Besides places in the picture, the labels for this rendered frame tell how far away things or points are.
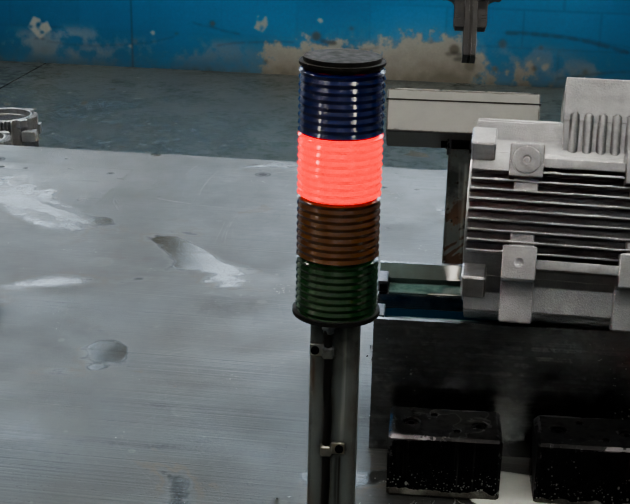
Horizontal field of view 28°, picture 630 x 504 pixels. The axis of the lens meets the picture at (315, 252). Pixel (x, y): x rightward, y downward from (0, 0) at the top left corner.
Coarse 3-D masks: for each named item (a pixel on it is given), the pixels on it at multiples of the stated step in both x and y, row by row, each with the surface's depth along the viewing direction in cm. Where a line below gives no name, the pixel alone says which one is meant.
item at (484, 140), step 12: (480, 132) 113; (492, 132) 113; (480, 144) 112; (492, 144) 112; (480, 156) 113; (492, 156) 113; (468, 264) 113; (480, 264) 113; (468, 276) 111; (480, 276) 111; (468, 288) 112; (480, 288) 112
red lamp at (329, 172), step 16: (304, 144) 86; (320, 144) 85; (336, 144) 85; (352, 144) 85; (368, 144) 85; (304, 160) 86; (320, 160) 85; (336, 160) 85; (352, 160) 85; (368, 160) 86; (304, 176) 87; (320, 176) 86; (336, 176) 85; (352, 176) 85; (368, 176) 86; (304, 192) 87; (320, 192) 86; (336, 192) 86; (352, 192) 86; (368, 192) 86
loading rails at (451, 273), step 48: (384, 288) 126; (432, 288) 128; (384, 336) 116; (432, 336) 116; (480, 336) 115; (528, 336) 115; (576, 336) 114; (624, 336) 114; (384, 384) 118; (432, 384) 117; (480, 384) 117; (528, 384) 116; (576, 384) 116; (624, 384) 115; (384, 432) 119; (528, 432) 118
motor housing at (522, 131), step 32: (512, 128) 116; (544, 128) 115; (480, 160) 113; (544, 160) 110; (576, 160) 110; (608, 160) 112; (480, 192) 112; (512, 192) 110; (544, 192) 109; (576, 192) 111; (608, 192) 110; (480, 224) 111; (512, 224) 111; (544, 224) 109; (576, 224) 109; (608, 224) 110; (480, 256) 112; (544, 256) 110; (576, 256) 109; (608, 256) 110; (544, 288) 113; (576, 288) 113; (608, 288) 112; (544, 320) 116; (576, 320) 115; (608, 320) 113
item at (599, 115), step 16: (576, 80) 114; (592, 80) 114; (608, 80) 113; (624, 80) 113; (576, 96) 114; (592, 96) 114; (608, 96) 113; (624, 96) 113; (576, 112) 114; (592, 112) 113; (608, 112) 113; (624, 112) 113; (576, 128) 113; (592, 128) 113; (608, 128) 113; (624, 128) 113; (576, 144) 113; (592, 144) 113; (608, 144) 113; (624, 144) 113
